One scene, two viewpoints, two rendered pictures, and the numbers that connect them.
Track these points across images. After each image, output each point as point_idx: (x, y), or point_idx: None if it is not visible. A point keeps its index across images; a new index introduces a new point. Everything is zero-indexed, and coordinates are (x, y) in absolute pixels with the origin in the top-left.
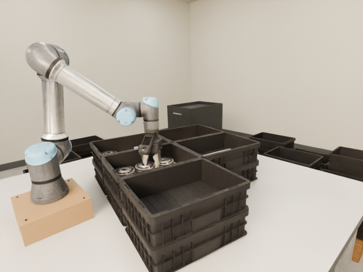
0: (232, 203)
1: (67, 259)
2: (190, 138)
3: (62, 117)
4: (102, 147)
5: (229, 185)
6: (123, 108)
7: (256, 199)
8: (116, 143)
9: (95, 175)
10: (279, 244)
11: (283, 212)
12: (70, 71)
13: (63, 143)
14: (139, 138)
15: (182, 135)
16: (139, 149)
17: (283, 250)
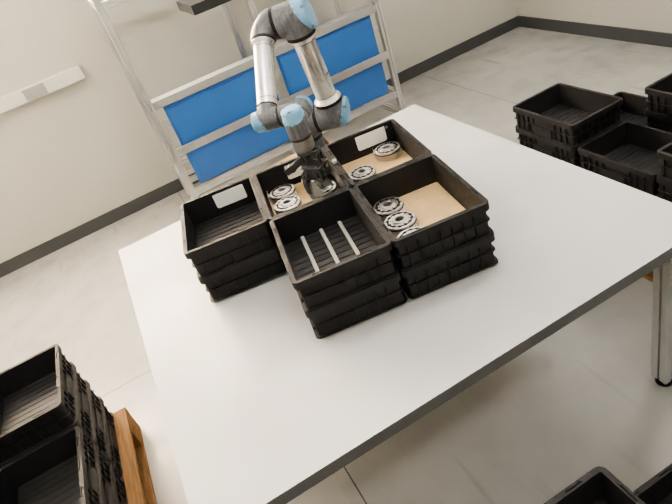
0: None
1: None
2: (363, 201)
3: (315, 84)
4: (398, 135)
5: (219, 254)
6: (254, 112)
7: (265, 326)
8: (405, 140)
9: None
10: (189, 326)
11: (226, 346)
12: (254, 53)
13: (321, 111)
14: (420, 152)
15: (465, 199)
16: (334, 165)
17: (181, 326)
